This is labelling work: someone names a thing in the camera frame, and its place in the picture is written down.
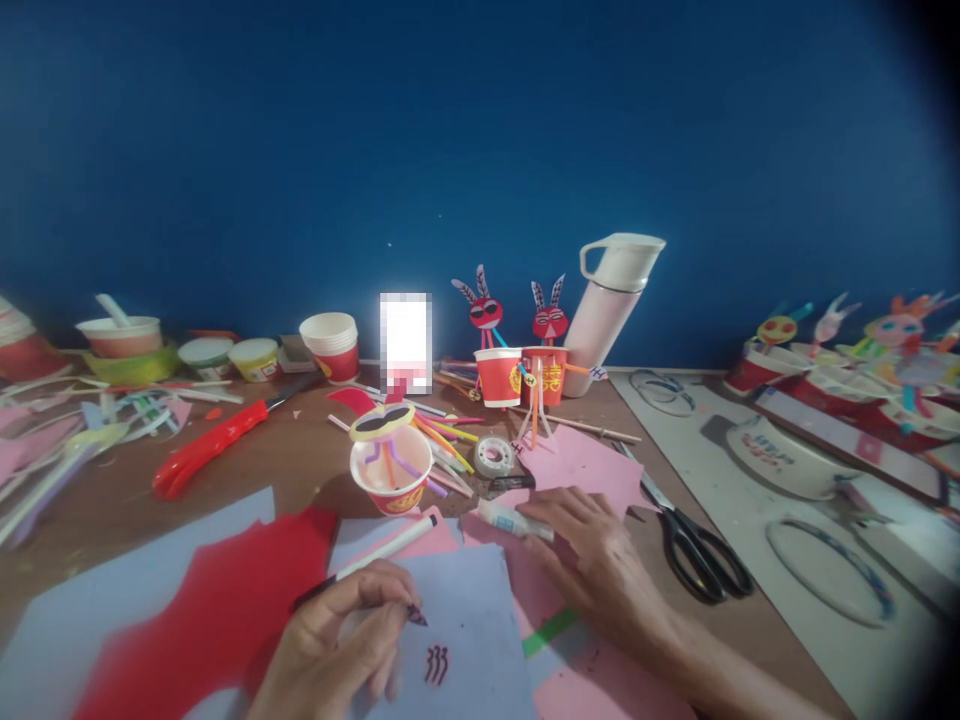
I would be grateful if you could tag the pile of paper scraps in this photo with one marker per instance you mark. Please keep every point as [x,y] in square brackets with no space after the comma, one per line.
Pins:
[82,435]

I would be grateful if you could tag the paper cup puppet with moustache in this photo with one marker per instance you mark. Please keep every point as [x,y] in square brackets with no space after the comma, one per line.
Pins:
[394,469]

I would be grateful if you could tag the cup puppet with triangle nose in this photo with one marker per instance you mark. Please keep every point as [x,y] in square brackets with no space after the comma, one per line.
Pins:
[546,375]

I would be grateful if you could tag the person's right thumb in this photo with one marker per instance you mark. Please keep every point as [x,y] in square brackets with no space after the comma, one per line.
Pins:
[551,553]

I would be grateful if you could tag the group of colourful cup puppets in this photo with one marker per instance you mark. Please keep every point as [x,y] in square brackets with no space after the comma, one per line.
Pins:
[862,360]

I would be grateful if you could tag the red paper cutout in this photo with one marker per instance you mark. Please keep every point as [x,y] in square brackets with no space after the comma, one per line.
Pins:
[352,401]

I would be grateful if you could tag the green tape strip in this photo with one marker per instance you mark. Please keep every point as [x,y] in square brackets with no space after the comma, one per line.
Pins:
[551,631]

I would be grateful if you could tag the large pink paper sheet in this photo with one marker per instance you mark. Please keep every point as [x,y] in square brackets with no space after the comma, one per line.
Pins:
[600,682]

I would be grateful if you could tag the cup puppet with sunglasses face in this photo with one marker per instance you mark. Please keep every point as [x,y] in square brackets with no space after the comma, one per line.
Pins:
[496,375]

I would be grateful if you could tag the white marker with black cap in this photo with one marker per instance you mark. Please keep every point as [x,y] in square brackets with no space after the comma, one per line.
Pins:
[390,545]

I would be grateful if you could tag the red flat box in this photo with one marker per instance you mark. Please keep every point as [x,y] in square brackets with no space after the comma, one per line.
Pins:
[862,442]

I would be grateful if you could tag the person's left fingers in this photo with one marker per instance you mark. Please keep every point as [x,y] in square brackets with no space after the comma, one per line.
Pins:
[388,671]

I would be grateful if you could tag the stack of paper cups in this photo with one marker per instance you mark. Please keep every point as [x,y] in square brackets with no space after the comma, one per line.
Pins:
[334,345]

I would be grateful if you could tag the thin wooden stick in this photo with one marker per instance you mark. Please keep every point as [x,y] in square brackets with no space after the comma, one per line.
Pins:
[592,429]

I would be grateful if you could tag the black scissors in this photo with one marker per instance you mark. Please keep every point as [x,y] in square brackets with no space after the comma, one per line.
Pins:
[694,547]

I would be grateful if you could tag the cut white cup rims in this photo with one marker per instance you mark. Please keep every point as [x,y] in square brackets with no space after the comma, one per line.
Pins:
[664,394]

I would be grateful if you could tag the person's right hand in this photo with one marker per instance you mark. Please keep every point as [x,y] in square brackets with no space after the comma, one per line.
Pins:
[600,562]

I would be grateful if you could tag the clear tape roll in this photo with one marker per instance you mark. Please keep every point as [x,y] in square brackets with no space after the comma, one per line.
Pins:
[493,456]

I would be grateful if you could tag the person's right fingers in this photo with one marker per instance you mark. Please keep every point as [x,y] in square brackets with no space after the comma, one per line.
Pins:
[559,506]

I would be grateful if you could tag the paper bowl with white spoon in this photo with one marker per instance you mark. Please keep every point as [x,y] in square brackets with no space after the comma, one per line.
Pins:
[124,334]

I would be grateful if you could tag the white work board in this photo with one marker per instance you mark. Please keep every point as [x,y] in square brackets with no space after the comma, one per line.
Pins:
[750,517]

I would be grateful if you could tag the red paper sheet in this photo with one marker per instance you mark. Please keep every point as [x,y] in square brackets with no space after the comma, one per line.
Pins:
[210,607]

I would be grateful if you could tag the white glue tube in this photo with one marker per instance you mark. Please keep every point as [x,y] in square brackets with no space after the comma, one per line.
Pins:
[499,517]

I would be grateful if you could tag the white thermos flask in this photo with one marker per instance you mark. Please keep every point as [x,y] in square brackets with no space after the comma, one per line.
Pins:
[607,315]

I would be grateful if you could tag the person's left hand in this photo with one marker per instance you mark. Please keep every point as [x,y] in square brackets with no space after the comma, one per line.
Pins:
[322,645]

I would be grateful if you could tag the small grey box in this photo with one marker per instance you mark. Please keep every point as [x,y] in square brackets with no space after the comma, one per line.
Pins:
[296,354]

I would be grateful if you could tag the pile of coloured straws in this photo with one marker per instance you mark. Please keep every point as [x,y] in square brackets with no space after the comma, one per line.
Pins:
[446,442]

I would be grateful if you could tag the stack of red cups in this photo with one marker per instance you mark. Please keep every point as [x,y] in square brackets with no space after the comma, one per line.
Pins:
[26,345]

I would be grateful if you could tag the person's left index finger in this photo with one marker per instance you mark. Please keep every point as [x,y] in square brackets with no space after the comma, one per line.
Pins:
[390,581]

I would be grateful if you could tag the jagged pink paper cutout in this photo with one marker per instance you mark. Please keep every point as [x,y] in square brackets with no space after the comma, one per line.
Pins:
[581,465]

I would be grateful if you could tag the dark purple pen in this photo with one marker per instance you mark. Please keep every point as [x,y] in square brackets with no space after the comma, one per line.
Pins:
[417,615]

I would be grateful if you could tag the large light blue paper sheet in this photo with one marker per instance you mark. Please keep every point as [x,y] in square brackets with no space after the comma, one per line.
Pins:
[112,577]

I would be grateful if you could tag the yellow tub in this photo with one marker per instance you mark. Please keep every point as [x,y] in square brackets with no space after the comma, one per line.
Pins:
[255,360]

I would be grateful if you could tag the small light blue paper sheet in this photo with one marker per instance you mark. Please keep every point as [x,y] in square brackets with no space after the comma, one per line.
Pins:
[472,600]

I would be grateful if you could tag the white tub with green label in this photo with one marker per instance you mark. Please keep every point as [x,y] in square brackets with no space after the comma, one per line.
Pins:
[206,358]

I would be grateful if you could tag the green bowl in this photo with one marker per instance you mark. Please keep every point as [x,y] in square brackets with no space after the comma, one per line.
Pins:
[135,367]

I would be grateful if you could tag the person's left thumb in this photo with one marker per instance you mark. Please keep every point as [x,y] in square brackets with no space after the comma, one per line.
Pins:
[375,621]

